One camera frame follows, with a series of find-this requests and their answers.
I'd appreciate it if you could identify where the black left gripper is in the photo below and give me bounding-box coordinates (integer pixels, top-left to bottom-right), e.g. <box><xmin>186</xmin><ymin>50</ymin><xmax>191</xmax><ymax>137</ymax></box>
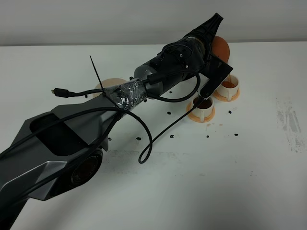
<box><xmin>183</xmin><ymin>13</ymin><xmax>224</xmax><ymax>72</ymax></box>

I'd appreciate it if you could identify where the brown clay teapot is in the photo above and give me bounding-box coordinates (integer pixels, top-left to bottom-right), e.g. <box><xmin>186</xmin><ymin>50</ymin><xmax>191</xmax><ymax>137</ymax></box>
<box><xmin>212</xmin><ymin>36</ymin><xmax>230</xmax><ymax>63</ymax></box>

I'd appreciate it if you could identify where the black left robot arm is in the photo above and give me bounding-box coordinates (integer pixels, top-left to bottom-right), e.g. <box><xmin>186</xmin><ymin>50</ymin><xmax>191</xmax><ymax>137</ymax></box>
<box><xmin>0</xmin><ymin>13</ymin><xmax>223</xmax><ymax>230</ymax></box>

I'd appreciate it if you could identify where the beige round teapot coaster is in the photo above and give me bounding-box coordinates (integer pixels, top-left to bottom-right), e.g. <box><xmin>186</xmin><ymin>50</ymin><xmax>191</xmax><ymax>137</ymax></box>
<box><xmin>93</xmin><ymin>78</ymin><xmax>127</xmax><ymax>98</ymax></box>

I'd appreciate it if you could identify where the far white teacup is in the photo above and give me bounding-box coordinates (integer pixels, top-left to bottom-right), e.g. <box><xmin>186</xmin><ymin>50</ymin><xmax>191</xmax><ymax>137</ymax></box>
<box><xmin>216</xmin><ymin>74</ymin><xmax>239</xmax><ymax>101</ymax></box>

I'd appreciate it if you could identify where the white teacup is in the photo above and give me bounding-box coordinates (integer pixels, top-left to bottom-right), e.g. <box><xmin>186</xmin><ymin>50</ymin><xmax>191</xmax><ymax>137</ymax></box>
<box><xmin>189</xmin><ymin>97</ymin><xmax>215</xmax><ymax>123</ymax></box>
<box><xmin>216</xmin><ymin>74</ymin><xmax>239</xmax><ymax>101</ymax></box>

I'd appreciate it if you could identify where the far orange saucer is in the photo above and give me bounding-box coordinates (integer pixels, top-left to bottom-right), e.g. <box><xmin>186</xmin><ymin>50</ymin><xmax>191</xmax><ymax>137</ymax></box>
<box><xmin>213</xmin><ymin>89</ymin><xmax>240</xmax><ymax>102</ymax></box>

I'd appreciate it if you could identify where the near white teacup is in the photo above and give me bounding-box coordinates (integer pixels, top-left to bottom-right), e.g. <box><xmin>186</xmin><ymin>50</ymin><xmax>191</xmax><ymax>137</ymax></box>
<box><xmin>189</xmin><ymin>97</ymin><xmax>215</xmax><ymax>123</ymax></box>

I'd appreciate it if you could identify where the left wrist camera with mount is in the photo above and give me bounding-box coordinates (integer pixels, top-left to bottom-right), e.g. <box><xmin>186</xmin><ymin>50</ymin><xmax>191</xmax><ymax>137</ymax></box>
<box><xmin>199</xmin><ymin>54</ymin><xmax>233</xmax><ymax>99</ymax></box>

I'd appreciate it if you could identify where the black cable tie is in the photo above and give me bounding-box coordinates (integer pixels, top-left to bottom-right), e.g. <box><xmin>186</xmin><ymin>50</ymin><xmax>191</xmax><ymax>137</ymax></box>
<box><xmin>89</xmin><ymin>55</ymin><xmax>142</xmax><ymax>120</ymax></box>

